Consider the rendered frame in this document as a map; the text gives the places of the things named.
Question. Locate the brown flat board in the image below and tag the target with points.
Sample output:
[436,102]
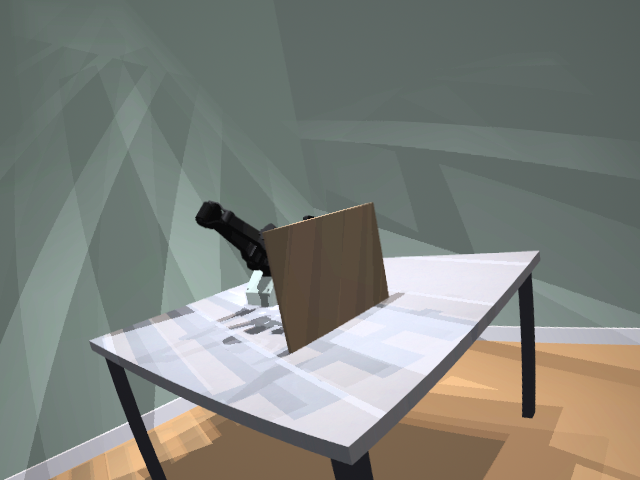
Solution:
[326,271]

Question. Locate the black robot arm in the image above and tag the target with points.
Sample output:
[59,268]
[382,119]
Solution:
[247,239]

